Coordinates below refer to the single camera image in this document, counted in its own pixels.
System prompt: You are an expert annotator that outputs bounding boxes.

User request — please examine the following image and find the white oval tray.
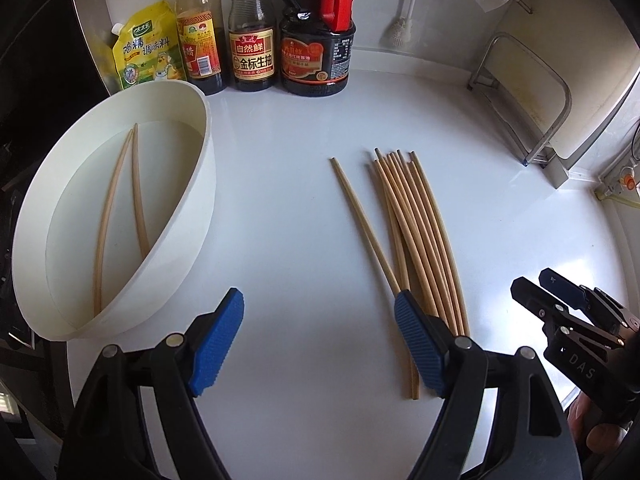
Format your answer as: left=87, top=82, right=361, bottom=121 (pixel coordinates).
left=12, top=80, right=216, bottom=341

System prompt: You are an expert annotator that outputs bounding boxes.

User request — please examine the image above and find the gas valve with hose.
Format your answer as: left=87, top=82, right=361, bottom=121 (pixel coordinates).
left=594, top=122, right=639, bottom=209

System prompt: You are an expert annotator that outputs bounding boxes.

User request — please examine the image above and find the person's right hand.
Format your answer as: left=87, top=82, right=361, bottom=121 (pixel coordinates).
left=566, top=392, right=634, bottom=455

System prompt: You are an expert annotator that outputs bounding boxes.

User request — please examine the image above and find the white dish brush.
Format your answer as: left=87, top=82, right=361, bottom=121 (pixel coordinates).
left=381, top=0, right=418, bottom=50

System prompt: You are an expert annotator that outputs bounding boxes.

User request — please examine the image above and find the white cutting board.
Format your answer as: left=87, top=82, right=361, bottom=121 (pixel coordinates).
left=494, top=0, right=639, bottom=188

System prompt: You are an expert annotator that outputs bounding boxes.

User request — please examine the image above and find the soy sauce bottle yellow cap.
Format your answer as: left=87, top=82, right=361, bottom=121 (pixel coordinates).
left=228, top=0, right=277, bottom=92

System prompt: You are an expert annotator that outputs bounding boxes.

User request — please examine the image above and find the large soy sauce jug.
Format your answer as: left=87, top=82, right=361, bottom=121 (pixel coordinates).
left=280, top=0, right=356, bottom=98

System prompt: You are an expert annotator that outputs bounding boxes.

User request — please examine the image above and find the yellow seasoning pouch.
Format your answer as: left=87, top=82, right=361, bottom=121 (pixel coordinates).
left=112, top=0, right=186, bottom=90

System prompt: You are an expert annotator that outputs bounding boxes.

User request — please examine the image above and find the vinegar bottle yellow cap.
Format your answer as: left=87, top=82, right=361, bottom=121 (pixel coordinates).
left=175, top=0, right=229, bottom=96

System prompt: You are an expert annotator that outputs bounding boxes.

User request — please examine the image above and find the metal rack stand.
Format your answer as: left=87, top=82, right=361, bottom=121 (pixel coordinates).
left=466, top=32, right=573, bottom=167

